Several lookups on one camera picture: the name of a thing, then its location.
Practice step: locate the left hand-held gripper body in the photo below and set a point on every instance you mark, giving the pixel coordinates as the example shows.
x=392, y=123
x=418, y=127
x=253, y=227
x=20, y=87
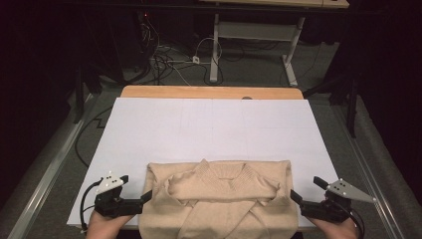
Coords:
x=112, y=205

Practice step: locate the beige knit sweater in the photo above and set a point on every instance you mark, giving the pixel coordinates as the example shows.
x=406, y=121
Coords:
x=215, y=199

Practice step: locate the person's left hand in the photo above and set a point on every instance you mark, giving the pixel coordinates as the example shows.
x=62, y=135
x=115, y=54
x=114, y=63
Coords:
x=106, y=227

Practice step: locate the white power adapter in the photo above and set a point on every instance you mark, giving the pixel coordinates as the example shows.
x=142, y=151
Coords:
x=196, y=59

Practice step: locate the person's right hand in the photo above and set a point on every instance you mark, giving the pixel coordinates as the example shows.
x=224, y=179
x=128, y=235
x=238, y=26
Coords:
x=335, y=230

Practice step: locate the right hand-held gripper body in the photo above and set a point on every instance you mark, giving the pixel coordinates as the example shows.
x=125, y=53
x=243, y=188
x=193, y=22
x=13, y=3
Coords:
x=331, y=207

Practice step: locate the dark table grommet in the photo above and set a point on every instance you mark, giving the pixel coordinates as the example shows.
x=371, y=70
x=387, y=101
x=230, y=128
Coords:
x=247, y=98

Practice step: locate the metal floor rail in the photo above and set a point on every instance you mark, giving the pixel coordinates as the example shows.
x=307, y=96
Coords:
x=371, y=179
x=46, y=181

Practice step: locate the white desk frame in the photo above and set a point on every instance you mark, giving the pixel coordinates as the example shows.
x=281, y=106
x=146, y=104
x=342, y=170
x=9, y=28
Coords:
x=255, y=31

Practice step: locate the white sheet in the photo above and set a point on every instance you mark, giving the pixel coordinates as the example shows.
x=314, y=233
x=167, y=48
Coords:
x=199, y=132

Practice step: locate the black stand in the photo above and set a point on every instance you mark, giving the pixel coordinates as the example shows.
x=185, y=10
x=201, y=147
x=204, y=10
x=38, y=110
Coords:
x=79, y=99
x=351, y=113

